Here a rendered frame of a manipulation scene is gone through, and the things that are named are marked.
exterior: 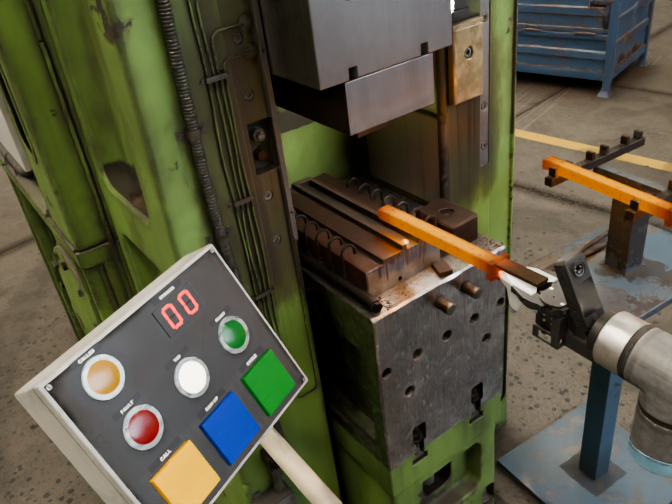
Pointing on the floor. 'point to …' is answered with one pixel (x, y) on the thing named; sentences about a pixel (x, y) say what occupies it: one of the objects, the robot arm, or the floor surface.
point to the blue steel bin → (583, 38)
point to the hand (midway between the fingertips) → (508, 269)
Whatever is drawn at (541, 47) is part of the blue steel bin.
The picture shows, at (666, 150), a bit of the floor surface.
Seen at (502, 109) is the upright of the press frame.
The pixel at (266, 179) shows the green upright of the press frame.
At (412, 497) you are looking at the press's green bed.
